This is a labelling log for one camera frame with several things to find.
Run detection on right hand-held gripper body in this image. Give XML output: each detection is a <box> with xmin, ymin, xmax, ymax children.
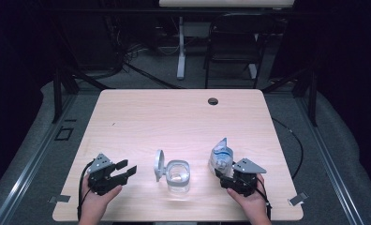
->
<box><xmin>219</xmin><ymin>157</ymin><xmax>268</xmax><ymax>198</ymax></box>

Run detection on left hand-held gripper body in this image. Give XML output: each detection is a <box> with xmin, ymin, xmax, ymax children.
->
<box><xmin>86</xmin><ymin>152</ymin><xmax>129</xmax><ymax>197</ymax></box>

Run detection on clear plastic bag blue print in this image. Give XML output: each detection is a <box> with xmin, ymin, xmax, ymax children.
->
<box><xmin>207</xmin><ymin>137</ymin><xmax>235</xmax><ymax>180</ymax></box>

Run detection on clear container with grey lid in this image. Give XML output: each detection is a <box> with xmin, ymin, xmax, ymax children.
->
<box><xmin>153</xmin><ymin>148</ymin><xmax>192</xmax><ymax>193</ymax></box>

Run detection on person's left hand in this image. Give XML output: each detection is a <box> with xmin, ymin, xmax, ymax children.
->
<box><xmin>80</xmin><ymin>173</ymin><xmax>124</xmax><ymax>218</ymax></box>

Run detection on person's right hand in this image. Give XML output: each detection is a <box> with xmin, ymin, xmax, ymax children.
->
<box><xmin>226</xmin><ymin>172</ymin><xmax>266</xmax><ymax>218</ymax></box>

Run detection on grey tape strip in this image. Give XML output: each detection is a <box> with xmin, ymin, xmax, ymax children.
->
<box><xmin>288</xmin><ymin>190</ymin><xmax>309</xmax><ymax>207</ymax></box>
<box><xmin>48</xmin><ymin>194</ymin><xmax>72</xmax><ymax>204</ymax></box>

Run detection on black metal stand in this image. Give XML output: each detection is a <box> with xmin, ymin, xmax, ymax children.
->
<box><xmin>52</xmin><ymin>66</ymin><xmax>81</xmax><ymax>124</ymax></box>
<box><xmin>290</xmin><ymin>68</ymin><xmax>319</xmax><ymax>128</ymax></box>

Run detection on black folding chair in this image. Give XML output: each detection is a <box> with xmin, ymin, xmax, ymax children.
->
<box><xmin>202</xmin><ymin>12</ymin><xmax>277</xmax><ymax>90</ymax></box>

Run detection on white desk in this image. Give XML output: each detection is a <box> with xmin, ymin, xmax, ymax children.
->
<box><xmin>158</xmin><ymin>0</ymin><xmax>296</xmax><ymax>81</ymax></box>

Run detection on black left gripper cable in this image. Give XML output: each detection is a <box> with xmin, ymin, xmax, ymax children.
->
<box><xmin>76</xmin><ymin>159</ymin><xmax>96</xmax><ymax>222</ymax></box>

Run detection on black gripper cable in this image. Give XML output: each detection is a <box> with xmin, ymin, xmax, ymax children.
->
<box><xmin>256</xmin><ymin>176</ymin><xmax>273</xmax><ymax>220</ymax></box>
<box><xmin>76</xmin><ymin>159</ymin><xmax>96</xmax><ymax>222</ymax></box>

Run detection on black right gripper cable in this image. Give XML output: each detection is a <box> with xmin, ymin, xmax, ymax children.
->
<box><xmin>256</xmin><ymin>176</ymin><xmax>273</xmax><ymax>220</ymax></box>

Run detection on black floor cable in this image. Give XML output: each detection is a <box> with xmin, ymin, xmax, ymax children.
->
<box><xmin>271</xmin><ymin>116</ymin><xmax>304</xmax><ymax>182</ymax></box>

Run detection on aluminium floor rail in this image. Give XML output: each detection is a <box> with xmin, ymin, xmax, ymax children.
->
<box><xmin>294</xmin><ymin>95</ymin><xmax>367</xmax><ymax>225</ymax></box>
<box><xmin>0</xmin><ymin>93</ymin><xmax>79</xmax><ymax>225</ymax></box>

